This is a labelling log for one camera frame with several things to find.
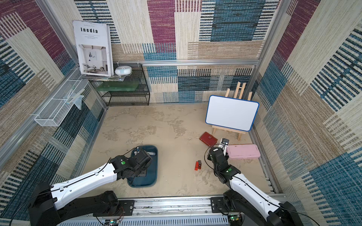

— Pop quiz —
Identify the white round device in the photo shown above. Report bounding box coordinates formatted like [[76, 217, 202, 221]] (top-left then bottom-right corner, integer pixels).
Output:
[[115, 66, 133, 76]]

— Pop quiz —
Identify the teal plastic storage tray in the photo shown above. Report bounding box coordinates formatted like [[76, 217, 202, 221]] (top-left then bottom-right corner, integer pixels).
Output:
[[127, 145, 158, 188]]

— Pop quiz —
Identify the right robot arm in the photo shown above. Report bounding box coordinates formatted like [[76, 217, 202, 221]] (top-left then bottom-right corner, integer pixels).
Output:
[[204, 146, 303, 226]]

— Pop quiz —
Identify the pink pencil case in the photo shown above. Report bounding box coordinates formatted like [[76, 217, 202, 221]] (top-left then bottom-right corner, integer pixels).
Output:
[[227, 144, 261, 160]]

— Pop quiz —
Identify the black wire shelf rack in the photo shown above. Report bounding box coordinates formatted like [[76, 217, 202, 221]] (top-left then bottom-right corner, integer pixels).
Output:
[[90, 64, 150, 106]]

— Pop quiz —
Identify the wooden easel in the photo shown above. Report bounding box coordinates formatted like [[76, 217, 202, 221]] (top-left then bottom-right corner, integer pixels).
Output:
[[212, 82, 246, 140]]

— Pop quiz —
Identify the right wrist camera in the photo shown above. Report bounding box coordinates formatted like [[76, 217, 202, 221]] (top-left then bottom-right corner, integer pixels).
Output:
[[221, 138, 229, 155]]

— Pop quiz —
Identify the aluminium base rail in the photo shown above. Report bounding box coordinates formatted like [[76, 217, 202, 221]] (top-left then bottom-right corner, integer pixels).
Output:
[[61, 196, 238, 226]]

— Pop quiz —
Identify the Inedia magazine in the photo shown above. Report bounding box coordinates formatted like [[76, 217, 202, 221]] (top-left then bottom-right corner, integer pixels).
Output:
[[73, 20, 114, 77]]

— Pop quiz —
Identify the white wire basket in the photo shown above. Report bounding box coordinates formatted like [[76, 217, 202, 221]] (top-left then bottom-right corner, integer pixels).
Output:
[[35, 79, 88, 127]]

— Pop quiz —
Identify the blue-framed whiteboard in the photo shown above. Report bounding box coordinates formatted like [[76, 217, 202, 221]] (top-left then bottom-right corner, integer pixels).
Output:
[[205, 95, 259, 132]]

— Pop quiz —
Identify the red leather wallet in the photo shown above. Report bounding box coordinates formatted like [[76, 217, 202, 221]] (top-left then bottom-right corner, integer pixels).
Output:
[[199, 132, 218, 147]]

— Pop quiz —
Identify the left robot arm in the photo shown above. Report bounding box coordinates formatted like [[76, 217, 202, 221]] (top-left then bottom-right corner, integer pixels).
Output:
[[27, 150, 152, 226]]

